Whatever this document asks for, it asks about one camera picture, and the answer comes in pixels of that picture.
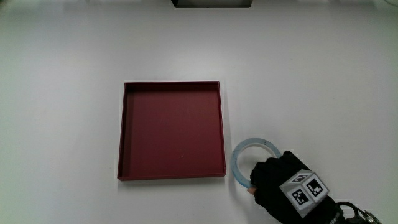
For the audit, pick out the dark red square tray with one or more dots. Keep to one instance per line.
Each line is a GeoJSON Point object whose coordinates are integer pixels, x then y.
{"type": "Point", "coordinates": [172, 132]}

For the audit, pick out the person's right hand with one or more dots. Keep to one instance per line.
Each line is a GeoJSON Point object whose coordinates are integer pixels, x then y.
{"type": "Point", "coordinates": [273, 183]}

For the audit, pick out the blue tape roll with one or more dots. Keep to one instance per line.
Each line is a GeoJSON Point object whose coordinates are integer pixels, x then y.
{"type": "Point", "coordinates": [235, 158]}

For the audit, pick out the dark monitor base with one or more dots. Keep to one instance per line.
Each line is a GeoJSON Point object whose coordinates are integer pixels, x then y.
{"type": "Point", "coordinates": [211, 3]}

